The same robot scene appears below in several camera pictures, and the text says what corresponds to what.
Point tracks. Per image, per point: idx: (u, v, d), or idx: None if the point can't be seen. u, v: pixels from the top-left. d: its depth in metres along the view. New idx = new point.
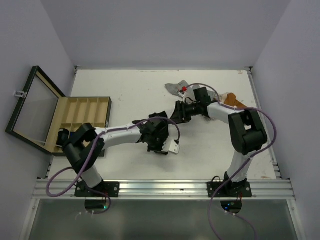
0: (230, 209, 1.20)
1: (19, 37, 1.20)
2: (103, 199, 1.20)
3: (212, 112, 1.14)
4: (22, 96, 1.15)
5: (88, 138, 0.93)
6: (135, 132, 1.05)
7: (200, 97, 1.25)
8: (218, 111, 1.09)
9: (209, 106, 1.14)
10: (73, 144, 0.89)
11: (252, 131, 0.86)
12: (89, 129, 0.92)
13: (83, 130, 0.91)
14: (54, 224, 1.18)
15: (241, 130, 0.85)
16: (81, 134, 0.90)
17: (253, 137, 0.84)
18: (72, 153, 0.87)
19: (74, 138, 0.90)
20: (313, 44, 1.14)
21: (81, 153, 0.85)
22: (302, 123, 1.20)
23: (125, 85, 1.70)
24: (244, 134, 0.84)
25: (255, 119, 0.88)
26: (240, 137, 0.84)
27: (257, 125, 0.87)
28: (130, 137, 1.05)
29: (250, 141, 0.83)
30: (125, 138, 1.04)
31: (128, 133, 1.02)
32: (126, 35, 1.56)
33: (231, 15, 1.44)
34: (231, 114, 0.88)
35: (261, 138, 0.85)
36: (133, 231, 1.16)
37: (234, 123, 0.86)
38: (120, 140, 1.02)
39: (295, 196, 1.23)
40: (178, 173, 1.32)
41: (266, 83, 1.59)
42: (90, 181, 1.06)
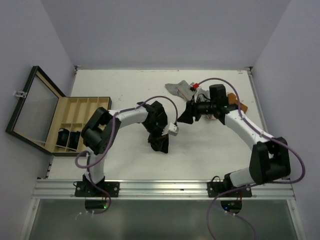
0: (230, 209, 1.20)
1: (19, 37, 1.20)
2: (103, 199, 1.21)
3: (228, 121, 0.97)
4: (22, 96, 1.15)
5: (103, 122, 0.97)
6: (143, 111, 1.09)
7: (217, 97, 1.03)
8: (236, 124, 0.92)
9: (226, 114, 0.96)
10: (91, 128, 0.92)
11: (276, 165, 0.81)
12: (104, 112, 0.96)
13: (99, 114, 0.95)
14: (54, 225, 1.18)
15: (265, 164, 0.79)
16: (97, 117, 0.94)
17: (276, 172, 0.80)
18: (91, 137, 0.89)
19: (91, 123, 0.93)
20: (313, 44, 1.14)
21: (102, 134, 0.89)
22: (303, 123, 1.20)
23: (125, 85, 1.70)
24: (267, 170, 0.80)
25: (282, 153, 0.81)
26: (262, 171, 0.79)
27: (283, 160, 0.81)
28: (139, 116, 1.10)
29: (272, 175, 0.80)
30: (135, 117, 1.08)
31: (137, 112, 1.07)
32: (126, 35, 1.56)
33: (231, 15, 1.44)
34: (257, 145, 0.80)
35: (284, 172, 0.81)
36: (133, 231, 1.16)
37: (259, 156, 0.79)
38: (131, 120, 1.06)
39: (295, 196, 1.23)
40: (179, 173, 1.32)
41: (266, 83, 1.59)
42: (96, 176, 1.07)
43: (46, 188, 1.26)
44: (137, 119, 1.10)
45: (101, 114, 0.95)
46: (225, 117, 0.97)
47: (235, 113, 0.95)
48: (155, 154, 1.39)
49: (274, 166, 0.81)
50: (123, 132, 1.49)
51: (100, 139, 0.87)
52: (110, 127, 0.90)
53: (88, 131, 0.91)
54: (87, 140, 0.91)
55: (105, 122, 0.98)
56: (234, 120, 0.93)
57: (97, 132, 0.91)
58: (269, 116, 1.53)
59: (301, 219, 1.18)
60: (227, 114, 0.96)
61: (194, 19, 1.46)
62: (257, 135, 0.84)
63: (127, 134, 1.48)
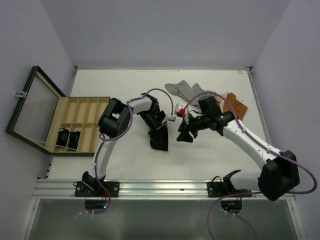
0: (230, 209, 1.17)
1: (19, 37, 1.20)
2: (103, 199, 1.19)
3: (227, 134, 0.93)
4: (22, 96, 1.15)
5: (116, 110, 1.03)
6: (148, 100, 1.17)
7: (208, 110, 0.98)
8: (237, 138, 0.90)
9: (227, 128, 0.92)
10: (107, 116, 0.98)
11: (287, 180, 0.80)
12: (117, 101, 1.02)
13: (113, 103, 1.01)
14: (54, 225, 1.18)
15: (277, 182, 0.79)
16: (112, 106, 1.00)
17: (287, 186, 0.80)
18: (108, 124, 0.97)
19: (107, 112, 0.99)
20: (313, 44, 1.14)
21: (119, 121, 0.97)
22: (303, 123, 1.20)
23: (125, 85, 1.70)
24: (279, 186, 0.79)
25: (292, 168, 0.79)
26: (275, 189, 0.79)
27: (292, 174, 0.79)
28: (146, 104, 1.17)
29: (284, 190, 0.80)
30: (142, 105, 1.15)
31: (144, 100, 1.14)
32: (126, 35, 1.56)
33: (231, 15, 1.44)
34: (267, 165, 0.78)
35: (295, 184, 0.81)
36: (133, 231, 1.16)
37: (270, 176, 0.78)
38: (139, 108, 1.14)
39: (295, 196, 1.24)
40: (179, 173, 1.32)
41: (266, 83, 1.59)
42: (102, 168, 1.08)
43: (46, 188, 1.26)
44: (144, 107, 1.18)
45: (115, 104, 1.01)
46: (223, 129, 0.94)
47: (234, 126, 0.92)
48: (155, 154, 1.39)
49: (285, 181, 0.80)
50: None
51: (119, 126, 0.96)
52: (126, 115, 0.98)
53: (104, 119, 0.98)
54: (104, 128, 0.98)
55: (118, 111, 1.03)
56: (236, 135, 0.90)
57: (113, 119, 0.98)
58: (269, 116, 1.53)
59: (301, 219, 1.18)
60: (226, 127, 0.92)
61: (194, 19, 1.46)
62: (264, 151, 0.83)
63: (127, 134, 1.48)
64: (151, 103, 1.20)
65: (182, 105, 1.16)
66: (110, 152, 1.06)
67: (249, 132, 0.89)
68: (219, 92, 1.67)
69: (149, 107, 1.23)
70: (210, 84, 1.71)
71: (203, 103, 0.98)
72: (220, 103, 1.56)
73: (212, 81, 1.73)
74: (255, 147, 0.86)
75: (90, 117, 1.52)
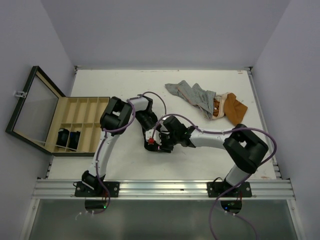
0: (230, 210, 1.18)
1: (19, 37, 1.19)
2: (103, 199, 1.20)
3: (196, 143, 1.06)
4: (22, 96, 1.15)
5: (117, 109, 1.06)
6: (145, 100, 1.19)
7: (175, 130, 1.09)
8: (203, 139, 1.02)
9: (191, 137, 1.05)
10: (109, 114, 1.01)
11: (253, 148, 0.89)
12: (118, 99, 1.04)
13: (114, 101, 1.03)
14: (54, 224, 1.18)
15: (244, 152, 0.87)
16: (113, 104, 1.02)
17: (258, 153, 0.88)
18: (110, 121, 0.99)
19: (108, 110, 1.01)
20: (313, 44, 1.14)
21: (120, 118, 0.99)
22: (303, 123, 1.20)
23: (125, 85, 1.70)
24: (248, 155, 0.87)
25: (250, 135, 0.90)
26: (248, 160, 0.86)
27: (254, 140, 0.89)
28: (143, 104, 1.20)
29: (257, 157, 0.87)
30: (140, 105, 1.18)
31: (142, 100, 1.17)
32: (126, 36, 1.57)
33: (231, 15, 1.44)
34: (227, 143, 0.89)
35: (263, 149, 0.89)
36: (133, 231, 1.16)
37: (235, 150, 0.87)
38: (137, 107, 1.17)
39: (295, 196, 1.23)
40: (178, 173, 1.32)
41: (266, 84, 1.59)
42: (103, 167, 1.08)
43: (46, 188, 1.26)
44: (141, 107, 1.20)
45: (115, 102, 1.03)
46: (192, 141, 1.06)
47: (195, 132, 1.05)
48: (155, 154, 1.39)
49: (252, 149, 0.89)
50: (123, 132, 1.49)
51: (120, 123, 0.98)
52: (127, 112, 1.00)
53: (106, 117, 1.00)
54: (106, 125, 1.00)
55: (118, 109, 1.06)
56: (199, 137, 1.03)
57: (114, 117, 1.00)
58: (269, 116, 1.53)
59: (301, 219, 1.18)
60: (191, 136, 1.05)
61: (194, 19, 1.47)
62: (221, 135, 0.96)
63: (127, 134, 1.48)
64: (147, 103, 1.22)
65: (150, 131, 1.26)
66: (110, 149, 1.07)
67: (206, 130, 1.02)
68: (219, 92, 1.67)
69: (145, 107, 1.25)
70: (210, 84, 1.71)
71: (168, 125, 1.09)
72: (220, 103, 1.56)
73: (212, 81, 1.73)
74: (214, 136, 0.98)
75: (90, 117, 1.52)
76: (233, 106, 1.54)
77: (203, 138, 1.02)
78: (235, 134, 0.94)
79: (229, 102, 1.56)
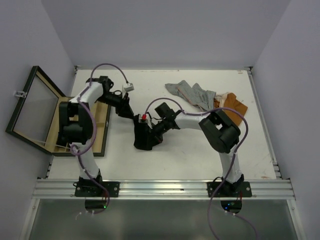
0: (230, 209, 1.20)
1: (19, 37, 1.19)
2: (103, 199, 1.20)
3: (181, 124, 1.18)
4: (22, 96, 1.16)
5: (72, 114, 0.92)
6: (96, 85, 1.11)
7: (164, 113, 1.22)
8: (186, 120, 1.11)
9: (176, 119, 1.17)
10: (67, 125, 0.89)
11: (225, 129, 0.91)
12: (68, 104, 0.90)
13: (64, 108, 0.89)
14: (54, 224, 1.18)
15: (215, 132, 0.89)
16: (65, 112, 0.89)
17: (229, 134, 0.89)
18: (72, 132, 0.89)
19: (64, 119, 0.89)
20: (313, 43, 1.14)
21: (81, 123, 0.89)
22: (302, 123, 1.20)
23: (125, 85, 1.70)
24: (220, 135, 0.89)
25: (224, 118, 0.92)
26: (218, 139, 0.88)
27: (227, 122, 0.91)
28: (96, 92, 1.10)
29: (228, 138, 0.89)
30: (95, 93, 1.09)
31: (93, 88, 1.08)
32: (126, 35, 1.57)
33: (231, 14, 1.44)
34: (202, 121, 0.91)
35: (235, 132, 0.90)
36: (133, 231, 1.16)
37: (207, 129, 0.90)
38: (93, 96, 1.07)
39: (295, 196, 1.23)
40: (179, 173, 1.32)
41: (266, 83, 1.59)
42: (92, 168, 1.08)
43: (45, 187, 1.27)
44: (97, 93, 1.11)
45: (67, 108, 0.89)
46: (178, 123, 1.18)
47: (180, 115, 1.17)
48: (155, 154, 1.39)
49: (226, 131, 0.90)
50: (123, 131, 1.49)
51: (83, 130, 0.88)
52: (85, 114, 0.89)
53: (65, 128, 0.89)
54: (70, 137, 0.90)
55: (74, 112, 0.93)
56: (183, 118, 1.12)
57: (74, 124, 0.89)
58: (269, 116, 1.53)
59: (301, 219, 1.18)
60: (176, 119, 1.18)
61: (194, 19, 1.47)
62: (199, 116, 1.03)
63: (127, 134, 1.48)
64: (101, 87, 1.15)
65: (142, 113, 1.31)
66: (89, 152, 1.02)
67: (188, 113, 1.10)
68: (219, 92, 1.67)
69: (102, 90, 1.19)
70: (210, 84, 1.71)
71: (158, 109, 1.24)
72: (220, 103, 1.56)
73: (212, 80, 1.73)
74: (194, 117, 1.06)
75: None
76: (233, 106, 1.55)
77: (185, 119, 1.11)
78: (212, 116, 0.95)
79: (229, 102, 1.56)
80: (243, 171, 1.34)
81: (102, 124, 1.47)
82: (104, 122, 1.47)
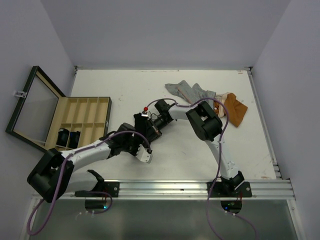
0: (230, 209, 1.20)
1: (19, 37, 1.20)
2: (103, 199, 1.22)
3: (174, 115, 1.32)
4: (22, 96, 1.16)
5: (55, 163, 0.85)
6: (104, 147, 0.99)
7: (161, 107, 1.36)
8: (177, 111, 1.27)
9: (169, 110, 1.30)
10: (40, 174, 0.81)
11: (208, 120, 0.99)
12: (55, 154, 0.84)
13: (48, 156, 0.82)
14: (54, 225, 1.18)
15: (198, 122, 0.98)
16: (46, 161, 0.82)
17: (211, 125, 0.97)
18: (40, 184, 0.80)
19: (40, 167, 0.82)
20: (313, 44, 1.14)
21: (51, 181, 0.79)
22: (303, 123, 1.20)
23: (125, 85, 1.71)
24: (203, 124, 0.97)
25: (208, 110, 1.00)
26: (200, 128, 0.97)
27: (211, 114, 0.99)
28: (99, 154, 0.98)
29: (210, 128, 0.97)
30: (97, 155, 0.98)
31: (98, 149, 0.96)
32: (126, 36, 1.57)
33: (231, 14, 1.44)
34: (189, 111, 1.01)
35: (218, 123, 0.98)
36: (133, 231, 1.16)
37: (192, 119, 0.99)
38: (91, 158, 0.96)
39: (295, 196, 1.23)
40: (179, 173, 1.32)
41: (266, 83, 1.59)
42: (86, 186, 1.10)
43: None
44: (99, 156, 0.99)
45: (52, 157, 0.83)
46: (170, 113, 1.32)
47: (172, 107, 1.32)
48: (155, 154, 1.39)
49: (209, 122, 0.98)
50: None
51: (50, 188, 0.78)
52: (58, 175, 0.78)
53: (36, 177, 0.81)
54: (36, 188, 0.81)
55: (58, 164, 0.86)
56: (175, 109, 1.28)
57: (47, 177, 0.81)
58: (269, 117, 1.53)
59: (301, 220, 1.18)
60: (168, 110, 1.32)
61: (194, 19, 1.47)
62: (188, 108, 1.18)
63: None
64: (109, 151, 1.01)
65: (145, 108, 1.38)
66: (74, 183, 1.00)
67: (181, 105, 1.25)
68: (219, 92, 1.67)
69: (109, 154, 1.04)
70: (210, 84, 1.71)
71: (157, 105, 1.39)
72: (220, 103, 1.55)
73: (212, 80, 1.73)
74: (184, 109, 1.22)
75: (90, 117, 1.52)
76: (233, 106, 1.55)
77: (177, 110, 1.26)
78: (199, 108, 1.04)
79: (229, 102, 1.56)
80: (242, 171, 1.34)
81: (102, 124, 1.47)
82: (104, 122, 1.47)
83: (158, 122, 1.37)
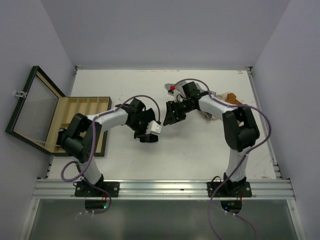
0: (230, 209, 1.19)
1: (19, 37, 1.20)
2: (103, 199, 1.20)
3: (203, 107, 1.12)
4: (22, 96, 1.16)
5: (83, 127, 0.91)
6: (122, 112, 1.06)
7: (189, 91, 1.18)
8: (209, 105, 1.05)
9: (200, 100, 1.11)
10: (71, 137, 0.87)
11: (245, 128, 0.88)
12: (82, 117, 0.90)
13: (77, 120, 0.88)
14: (54, 225, 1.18)
15: (235, 128, 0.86)
16: (75, 124, 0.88)
17: (247, 134, 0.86)
18: (72, 146, 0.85)
19: (70, 131, 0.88)
20: (313, 43, 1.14)
21: (83, 141, 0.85)
22: (303, 122, 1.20)
23: (125, 85, 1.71)
24: (239, 132, 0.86)
25: (248, 118, 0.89)
26: (234, 135, 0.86)
27: (250, 123, 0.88)
28: (118, 119, 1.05)
29: (245, 138, 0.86)
30: (117, 119, 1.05)
31: (119, 114, 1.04)
32: (126, 36, 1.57)
33: (231, 15, 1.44)
34: (225, 113, 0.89)
35: (255, 135, 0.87)
36: (133, 231, 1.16)
37: (229, 123, 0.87)
38: (112, 123, 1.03)
39: (295, 196, 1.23)
40: (179, 173, 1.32)
41: (266, 83, 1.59)
42: (92, 177, 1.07)
43: (45, 188, 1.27)
44: (118, 120, 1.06)
45: (80, 120, 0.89)
46: (200, 104, 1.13)
47: (206, 98, 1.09)
48: (155, 154, 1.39)
49: (245, 130, 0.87)
50: (123, 132, 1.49)
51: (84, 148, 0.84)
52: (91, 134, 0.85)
53: (68, 140, 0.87)
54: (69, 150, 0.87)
55: (85, 128, 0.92)
56: (207, 102, 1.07)
57: (78, 139, 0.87)
58: (269, 117, 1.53)
59: (301, 220, 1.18)
60: (200, 99, 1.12)
61: (195, 19, 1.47)
62: (224, 107, 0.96)
63: (126, 134, 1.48)
64: (126, 115, 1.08)
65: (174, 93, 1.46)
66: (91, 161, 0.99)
67: (217, 99, 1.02)
68: (219, 91, 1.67)
69: (126, 120, 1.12)
70: (210, 84, 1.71)
71: (186, 87, 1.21)
72: None
73: (212, 80, 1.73)
74: (219, 106, 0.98)
75: None
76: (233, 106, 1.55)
77: (210, 104, 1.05)
78: (237, 112, 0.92)
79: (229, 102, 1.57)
80: None
81: None
82: None
83: (181, 108, 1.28)
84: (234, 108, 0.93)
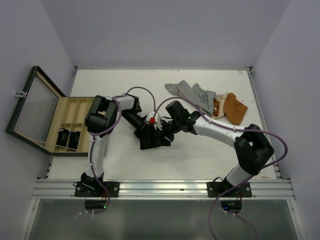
0: (230, 210, 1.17)
1: (19, 37, 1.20)
2: (103, 199, 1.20)
3: (199, 131, 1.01)
4: (22, 96, 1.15)
5: (102, 108, 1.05)
6: (130, 97, 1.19)
7: (177, 115, 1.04)
8: (209, 130, 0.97)
9: (195, 126, 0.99)
10: (94, 114, 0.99)
11: (260, 150, 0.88)
12: (102, 98, 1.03)
13: (98, 100, 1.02)
14: (54, 225, 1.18)
15: (251, 154, 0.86)
16: (97, 103, 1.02)
17: (263, 156, 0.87)
18: (96, 121, 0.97)
19: (93, 109, 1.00)
20: (313, 44, 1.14)
21: (106, 116, 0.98)
22: (303, 123, 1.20)
23: (125, 84, 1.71)
24: (256, 158, 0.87)
25: (260, 138, 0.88)
26: (251, 162, 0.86)
27: (263, 142, 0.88)
28: (127, 103, 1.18)
29: (261, 161, 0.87)
30: (126, 103, 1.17)
31: (128, 98, 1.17)
32: (126, 36, 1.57)
33: (231, 15, 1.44)
34: (237, 142, 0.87)
35: (269, 153, 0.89)
36: (133, 231, 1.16)
37: (244, 151, 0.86)
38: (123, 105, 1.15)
39: (295, 196, 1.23)
40: (179, 173, 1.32)
41: (266, 83, 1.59)
42: (99, 168, 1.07)
43: (45, 188, 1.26)
44: (127, 105, 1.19)
45: (100, 101, 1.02)
46: (195, 128, 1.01)
47: (201, 121, 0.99)
48: (155, 154, 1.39)
49: (260, 152, 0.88)
50: (122, 132, 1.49)
51: (107, 121, 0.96)
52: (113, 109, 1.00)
53: (91, 117, 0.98)
54: (92, 126, 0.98)
55: (103, 109, 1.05)
56: (205, 127, 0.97)
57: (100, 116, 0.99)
58: (269, 117, 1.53)
59: (301, 220, 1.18)
60: (195, 124, 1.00)
61: (195, 19, 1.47)
62: (231, 132, 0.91)
63: (126, 134, 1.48)
64: (133, 100, 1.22)
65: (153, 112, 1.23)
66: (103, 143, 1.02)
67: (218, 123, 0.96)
68: (219, 92, 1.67)
69: (132, 105, 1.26)
70: (210, 84, 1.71)
71: (170, 110, 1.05)
72: (220, 103, 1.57)
73: (212, 80, 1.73)
74: (224, 132, 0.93)
75: None
76: (233, 106, 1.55)
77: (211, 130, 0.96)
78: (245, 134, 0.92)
79: (229, 102, 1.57)
80: None
81: None
82: None
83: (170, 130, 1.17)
84: (241, 132, 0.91)
